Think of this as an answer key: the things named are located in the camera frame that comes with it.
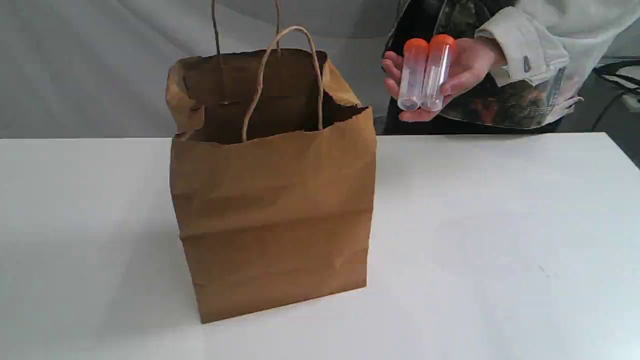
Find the orange-capped clear tube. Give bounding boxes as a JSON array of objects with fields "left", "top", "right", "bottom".
[
  {"left": 397, "top": 38, "right": 429, "bottom": 111},
  {"left": 422, "top": 34, "right": 456, "bottom": 112}
]

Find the person's bare hand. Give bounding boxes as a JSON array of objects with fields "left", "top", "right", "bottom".
[{"left": 381, "top": 37, "right": 507, "bottom": 105}]

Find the brown paper bag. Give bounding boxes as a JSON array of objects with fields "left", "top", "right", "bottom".
[{"left": 165, "top": 25, "right": 377, "bottom": 324}]

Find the black cable in background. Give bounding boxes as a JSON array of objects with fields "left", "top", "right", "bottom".
[{"left": 591, "top": 60, "right": 640, "bottom": 132}]

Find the person in white jacket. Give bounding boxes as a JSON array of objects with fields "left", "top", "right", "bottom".
[{"left": 382, "top": 0, "right": 640, "bottom": 135}]

